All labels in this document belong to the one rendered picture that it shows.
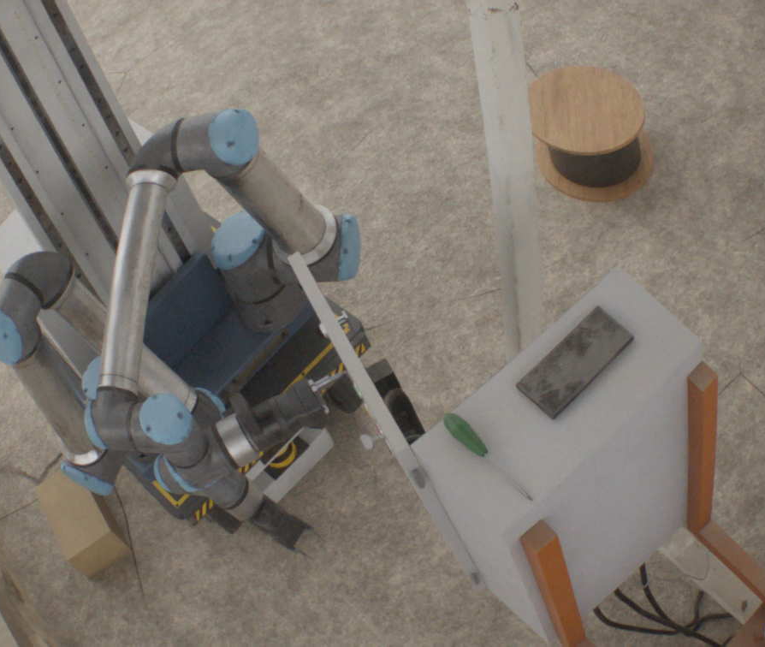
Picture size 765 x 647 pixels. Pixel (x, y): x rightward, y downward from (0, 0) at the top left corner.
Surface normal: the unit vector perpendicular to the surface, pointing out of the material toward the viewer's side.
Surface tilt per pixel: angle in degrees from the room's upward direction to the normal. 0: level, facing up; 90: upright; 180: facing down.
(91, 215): 90
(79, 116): 90
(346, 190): 0
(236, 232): 5
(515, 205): 99
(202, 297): 90
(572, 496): 90
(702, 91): 0
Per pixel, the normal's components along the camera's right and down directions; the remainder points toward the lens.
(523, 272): 0.63, 0.64
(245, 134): 0.91, -0.07
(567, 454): -0.26, -0.55
